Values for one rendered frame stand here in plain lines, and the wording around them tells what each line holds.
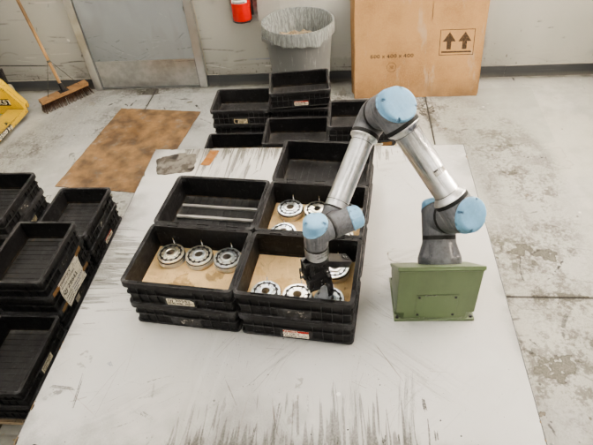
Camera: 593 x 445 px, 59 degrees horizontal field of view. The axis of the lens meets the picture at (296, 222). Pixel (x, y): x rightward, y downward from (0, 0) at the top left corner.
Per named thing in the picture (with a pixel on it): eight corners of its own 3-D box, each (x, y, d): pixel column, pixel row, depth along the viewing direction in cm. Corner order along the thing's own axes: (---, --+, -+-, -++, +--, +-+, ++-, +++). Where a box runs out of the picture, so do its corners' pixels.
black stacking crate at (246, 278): (361, 262, 191) (362, 240, 183) (353, 328, 170) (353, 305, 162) (258, 253, 198) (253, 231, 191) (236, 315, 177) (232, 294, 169)
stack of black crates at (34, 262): (53, 281, 288) (18, 221, 257) (105, 281, 285) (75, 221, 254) (19, 342, 259) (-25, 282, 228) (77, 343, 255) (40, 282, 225)
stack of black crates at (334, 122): (390, 159, 348) (394, 99, 318) (393, 187, 326) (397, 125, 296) (331, 160, 352) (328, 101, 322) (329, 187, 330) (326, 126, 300)
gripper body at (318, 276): (299, 279, 171) (296, 254, 163) (322, 269, 174) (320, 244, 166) (311, 295, 166) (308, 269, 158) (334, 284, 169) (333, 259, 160)
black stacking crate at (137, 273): (256, 253, 198) (252, 231, 191) (236, 315, 177) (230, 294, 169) (160, 245, 206) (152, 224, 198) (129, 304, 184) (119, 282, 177)
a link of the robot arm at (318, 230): (334, 221, 150) (309, 231, 148) (335, 248, 158) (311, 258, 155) (321, 206, 156) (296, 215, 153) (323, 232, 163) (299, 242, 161)
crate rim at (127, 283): (253, 235, 192) (252, 230, 190) (232, 297, 171) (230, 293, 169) (153, 227, 199) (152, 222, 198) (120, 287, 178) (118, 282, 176)
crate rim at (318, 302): (362, 243, 185) (363, 238, 183) (354, 310, 163) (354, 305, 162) (254, 235, 192) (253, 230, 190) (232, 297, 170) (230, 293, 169)
